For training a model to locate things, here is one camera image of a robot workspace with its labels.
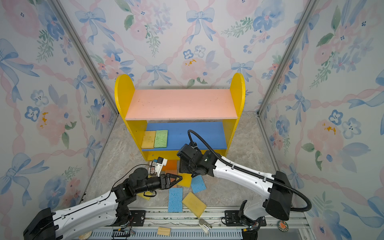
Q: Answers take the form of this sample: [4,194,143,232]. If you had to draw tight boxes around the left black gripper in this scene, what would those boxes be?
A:
[135,173,182,195]

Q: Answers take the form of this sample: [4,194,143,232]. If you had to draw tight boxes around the deep yellow sponge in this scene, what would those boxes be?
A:
[177,173,192,188]

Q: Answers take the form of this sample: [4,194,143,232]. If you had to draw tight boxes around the tan yellow sponge front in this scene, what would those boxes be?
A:
[182,193,207,218]

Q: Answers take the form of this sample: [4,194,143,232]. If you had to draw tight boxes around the green sponge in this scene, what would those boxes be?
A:
[154,130,168,149]

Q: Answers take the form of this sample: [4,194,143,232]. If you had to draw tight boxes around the dull yellow sponge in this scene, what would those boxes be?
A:
[141,131,156,149]

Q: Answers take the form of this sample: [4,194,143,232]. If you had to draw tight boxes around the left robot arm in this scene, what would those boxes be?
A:
[23,168,183,240]

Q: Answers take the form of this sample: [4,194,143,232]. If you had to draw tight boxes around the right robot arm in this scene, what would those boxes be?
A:
[177,144,293,227]

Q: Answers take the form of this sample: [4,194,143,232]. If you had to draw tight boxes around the yellow shelf pink blue boards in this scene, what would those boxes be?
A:
[115,73,246,161]

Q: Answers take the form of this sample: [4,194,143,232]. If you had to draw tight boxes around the light orange sponge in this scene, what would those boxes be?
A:
[165,170,179,188]

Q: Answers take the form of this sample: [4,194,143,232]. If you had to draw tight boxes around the dark orange sponge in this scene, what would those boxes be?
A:
[163,160,179,171]

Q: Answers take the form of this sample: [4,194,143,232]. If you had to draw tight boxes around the blue sponge front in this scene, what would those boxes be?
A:
[168,188,183,213]

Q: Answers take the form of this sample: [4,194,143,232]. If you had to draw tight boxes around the blue sponge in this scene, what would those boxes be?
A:
[168,188,183,213]
[191,175,207,194]

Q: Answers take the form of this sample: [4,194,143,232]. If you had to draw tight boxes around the blue sponge right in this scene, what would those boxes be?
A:
[191,175,207,194]

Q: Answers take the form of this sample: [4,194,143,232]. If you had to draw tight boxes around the bright yellow sponge left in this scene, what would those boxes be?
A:
[137,192,154,201]

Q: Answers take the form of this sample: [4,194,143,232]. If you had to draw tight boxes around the small wooden block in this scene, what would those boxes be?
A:
[157,227,171,237]

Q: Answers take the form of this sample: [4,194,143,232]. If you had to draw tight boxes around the metal clip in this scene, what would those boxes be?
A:
[199,219,212,235]

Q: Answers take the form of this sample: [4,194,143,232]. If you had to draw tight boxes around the round wooden disc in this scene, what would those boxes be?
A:
[79,231,93,240]

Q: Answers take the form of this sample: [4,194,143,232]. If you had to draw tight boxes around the round patterned badge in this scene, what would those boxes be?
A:
[277,220,289,232]

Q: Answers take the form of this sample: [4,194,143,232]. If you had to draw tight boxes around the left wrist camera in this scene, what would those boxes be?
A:
[152,157,168,177]

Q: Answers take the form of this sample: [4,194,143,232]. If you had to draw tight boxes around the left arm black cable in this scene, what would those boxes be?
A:
[109,163,151,196]

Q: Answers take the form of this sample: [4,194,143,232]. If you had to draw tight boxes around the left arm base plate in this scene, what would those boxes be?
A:
[120,210,147,227]

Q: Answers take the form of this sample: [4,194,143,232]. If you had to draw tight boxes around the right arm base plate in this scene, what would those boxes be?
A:
[221,210,267,229]

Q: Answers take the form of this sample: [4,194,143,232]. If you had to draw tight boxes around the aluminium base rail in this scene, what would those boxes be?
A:
[88,207,314,240]

